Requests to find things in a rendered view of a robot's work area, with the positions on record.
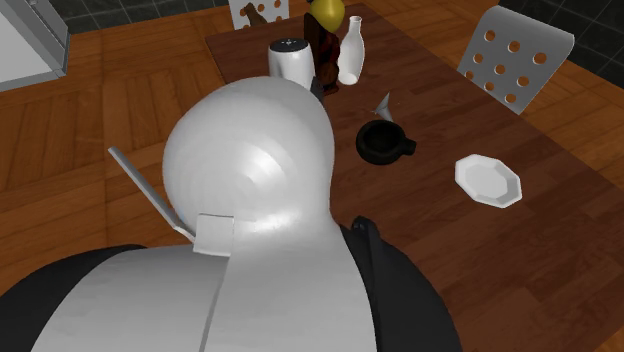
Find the grey cabinet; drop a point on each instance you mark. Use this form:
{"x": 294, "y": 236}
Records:
{"x": 24, "y": 48}

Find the black cup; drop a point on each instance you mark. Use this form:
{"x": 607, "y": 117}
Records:
{"x": 381, "y": 143}

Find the white octagonal plate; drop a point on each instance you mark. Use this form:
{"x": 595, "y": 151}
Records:
{"x": 487, "y": 180}

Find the grey flat bar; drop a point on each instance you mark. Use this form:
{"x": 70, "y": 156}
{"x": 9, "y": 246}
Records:
{"x": 146, "y": 187}

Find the white vase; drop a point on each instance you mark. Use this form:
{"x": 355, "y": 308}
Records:
{"x": 352, "y": 53}

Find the brown wooden table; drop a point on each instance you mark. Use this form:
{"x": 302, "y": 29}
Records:
{"x": 463, "y": 253}

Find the white chair with round holes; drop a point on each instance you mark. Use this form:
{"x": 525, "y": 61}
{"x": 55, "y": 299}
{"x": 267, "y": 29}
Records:
{"x": 516, "y": 44}
{"x": 282, "y": 12}

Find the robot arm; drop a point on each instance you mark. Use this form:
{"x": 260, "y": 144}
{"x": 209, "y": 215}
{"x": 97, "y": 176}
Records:
{"x": 253, "y": 170}

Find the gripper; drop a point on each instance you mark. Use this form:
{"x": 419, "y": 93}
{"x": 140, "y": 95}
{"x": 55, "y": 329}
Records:
{"x": 317, "y": 90}

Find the grey cone-shaped object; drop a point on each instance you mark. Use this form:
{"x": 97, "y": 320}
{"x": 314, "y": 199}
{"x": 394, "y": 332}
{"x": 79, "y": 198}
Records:
{"x": 386, "y": 112}

